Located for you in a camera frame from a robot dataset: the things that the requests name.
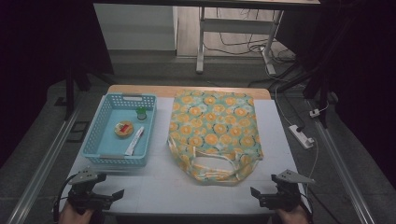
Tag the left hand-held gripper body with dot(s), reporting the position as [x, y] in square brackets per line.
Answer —
[88, 199]

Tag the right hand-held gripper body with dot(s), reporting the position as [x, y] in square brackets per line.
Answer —
[281, 197]

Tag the blue plastic basket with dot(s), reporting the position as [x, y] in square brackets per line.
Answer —
[109, 146]

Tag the white tube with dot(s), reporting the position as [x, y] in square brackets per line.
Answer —
[134, 141]

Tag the orange round toy food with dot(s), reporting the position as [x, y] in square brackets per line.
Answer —
[124, 128]

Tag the orange floral cloth bag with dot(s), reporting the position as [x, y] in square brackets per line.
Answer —
[214, 130]

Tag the small green-capped bottle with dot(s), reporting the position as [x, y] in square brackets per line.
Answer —
[141, 114]

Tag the person's right hand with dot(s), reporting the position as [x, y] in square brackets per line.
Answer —
[294, 216]

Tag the person's left hand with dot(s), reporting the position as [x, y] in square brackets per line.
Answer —
[74, 217]

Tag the white power strip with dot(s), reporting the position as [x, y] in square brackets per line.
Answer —
[300, 136]

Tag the black floor plate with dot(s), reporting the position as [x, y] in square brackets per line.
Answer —
[79, 131]

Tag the black plug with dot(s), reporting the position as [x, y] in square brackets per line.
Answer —
[300, 128]

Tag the small white adapter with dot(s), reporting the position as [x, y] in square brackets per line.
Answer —
[315, 113]

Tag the black metal stand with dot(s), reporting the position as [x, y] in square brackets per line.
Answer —
[70, 90]
[320, 93]

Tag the aluminium rail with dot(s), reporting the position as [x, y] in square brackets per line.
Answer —
[40, 169]
[345, 174]

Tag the white desk frame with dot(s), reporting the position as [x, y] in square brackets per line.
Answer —
[233, 25]

